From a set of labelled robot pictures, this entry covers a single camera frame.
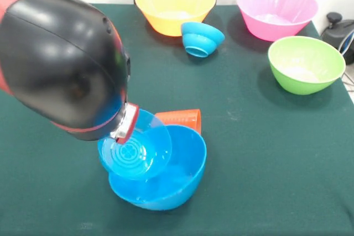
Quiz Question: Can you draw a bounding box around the gray pedestal foot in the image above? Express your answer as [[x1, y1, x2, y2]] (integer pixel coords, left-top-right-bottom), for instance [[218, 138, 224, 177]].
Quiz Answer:
[[320, 12, 354, 64]]

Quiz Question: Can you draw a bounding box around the small cyan plastic bowl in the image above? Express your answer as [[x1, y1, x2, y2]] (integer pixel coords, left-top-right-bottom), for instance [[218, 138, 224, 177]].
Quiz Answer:
[[180, 21, 226, 58]]

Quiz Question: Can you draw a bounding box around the medium translucent blue bowl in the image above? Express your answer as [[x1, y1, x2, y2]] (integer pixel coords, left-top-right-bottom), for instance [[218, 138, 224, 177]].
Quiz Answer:
[[97, 108, 173, 181]]

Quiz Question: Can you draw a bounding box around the magenta pink plastic bowl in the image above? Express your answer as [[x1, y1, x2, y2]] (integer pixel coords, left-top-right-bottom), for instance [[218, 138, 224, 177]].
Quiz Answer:
[[236, 0, 319, 42]]

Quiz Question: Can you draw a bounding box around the large blue plastic bowl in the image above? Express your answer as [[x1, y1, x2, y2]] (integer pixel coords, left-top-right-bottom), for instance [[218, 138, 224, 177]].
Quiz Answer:
[[108, 124, 207, 211]]

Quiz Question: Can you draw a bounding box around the lime green plastic bowl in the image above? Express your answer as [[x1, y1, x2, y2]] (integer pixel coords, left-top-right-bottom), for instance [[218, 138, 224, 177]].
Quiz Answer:
[[267, 35, 346, 96]]

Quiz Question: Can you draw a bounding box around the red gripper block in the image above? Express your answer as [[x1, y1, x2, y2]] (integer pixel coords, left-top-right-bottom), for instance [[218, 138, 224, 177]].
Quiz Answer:
[[115, 102, 140, 145]]

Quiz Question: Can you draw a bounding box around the orange plastic bowl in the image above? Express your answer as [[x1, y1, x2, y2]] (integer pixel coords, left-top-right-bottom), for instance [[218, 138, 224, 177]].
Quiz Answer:
[[134, 0, 217, 37]]

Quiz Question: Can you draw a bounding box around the tangle of floor cables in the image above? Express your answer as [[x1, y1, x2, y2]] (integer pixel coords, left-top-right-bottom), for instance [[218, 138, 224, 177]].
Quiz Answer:
[[339, 30, 354, 87]]

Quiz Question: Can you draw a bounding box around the red-orange plastic cup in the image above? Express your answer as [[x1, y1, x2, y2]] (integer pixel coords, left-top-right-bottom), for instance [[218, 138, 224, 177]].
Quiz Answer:
[[154, 108, 202, 135]]

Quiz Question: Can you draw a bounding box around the dark green tablecloth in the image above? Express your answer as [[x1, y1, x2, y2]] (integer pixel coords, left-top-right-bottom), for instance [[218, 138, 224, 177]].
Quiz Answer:
[[0, 3, 354, 236]]

